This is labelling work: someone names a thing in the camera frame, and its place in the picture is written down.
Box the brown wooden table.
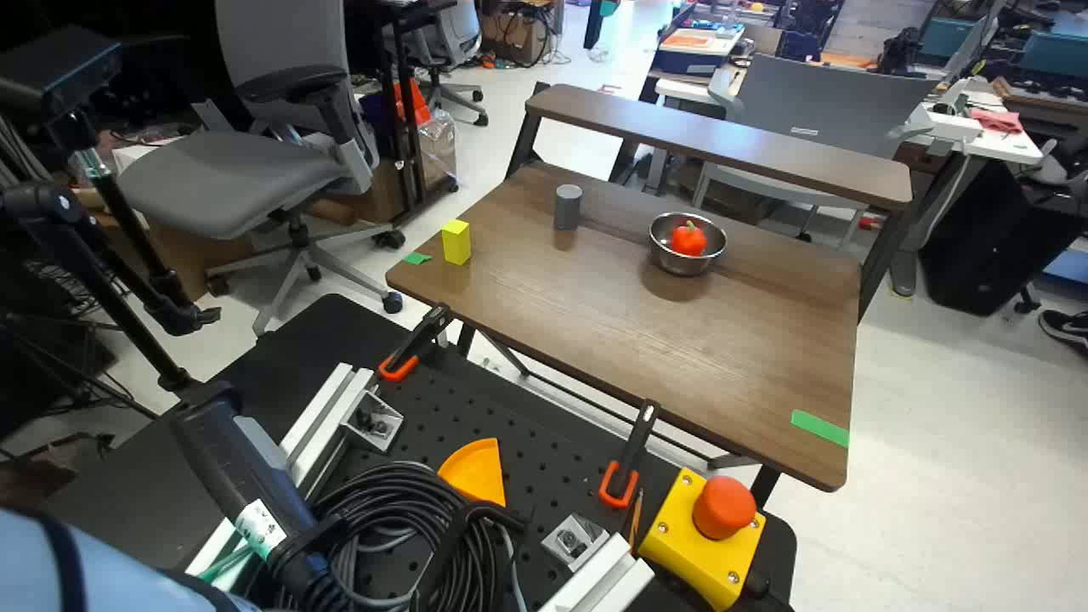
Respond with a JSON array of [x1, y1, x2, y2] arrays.
[[385, 160, 867, 498]]

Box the grey cylinder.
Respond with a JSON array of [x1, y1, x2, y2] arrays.
[[551, 179, 589, 238]]

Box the metal bowl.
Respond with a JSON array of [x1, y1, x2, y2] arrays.
[[645, 207, 733, 279]]

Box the black perforated base board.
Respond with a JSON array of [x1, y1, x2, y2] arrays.
[[46, 292, 797, 612]]

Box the black orange bar clamp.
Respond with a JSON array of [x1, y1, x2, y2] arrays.
[[594, 400, 661, 518], [376, 302, 455, 388]]

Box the orange round fruit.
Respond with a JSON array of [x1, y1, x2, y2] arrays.
[[667, 220, 711, 258]]

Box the orange wedge piece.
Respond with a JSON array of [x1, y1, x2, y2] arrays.
[[437, 434, 512, 509]]

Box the brown raised wooden shelf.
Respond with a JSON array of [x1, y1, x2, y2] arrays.
[[505, 83, 918, 249]]

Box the yellow red emergency stop button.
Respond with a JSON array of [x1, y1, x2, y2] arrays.
[[635, 466, 773, 612]]

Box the black swivel chair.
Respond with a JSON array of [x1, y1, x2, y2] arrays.
[[396, 0, 492, 128]]

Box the long green tape strip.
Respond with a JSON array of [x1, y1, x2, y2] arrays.
[[790, 408, 854, 453]]

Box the grey office chair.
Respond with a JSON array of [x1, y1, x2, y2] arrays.
[[116, 0, 408, 338]]

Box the grey partition panel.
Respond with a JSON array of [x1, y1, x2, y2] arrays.
[[726, 53, 946, 165]]

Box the white cluttered desk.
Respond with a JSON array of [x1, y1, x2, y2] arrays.
[[901, 75, 1049, 175]]

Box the small metal bracket plate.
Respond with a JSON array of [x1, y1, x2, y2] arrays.
[[345, 388, 408, 456], [540, 515, 612, 574]]

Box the coiled cable bundle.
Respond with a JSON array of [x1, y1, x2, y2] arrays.
[[242, 456, 530, 612]]

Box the short aluminium extrusion rail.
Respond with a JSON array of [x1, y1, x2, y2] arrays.
[[538, 532, 661, 612]]

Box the black camera tripod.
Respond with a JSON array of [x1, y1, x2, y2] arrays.
[[0, 26, 224, 395]]

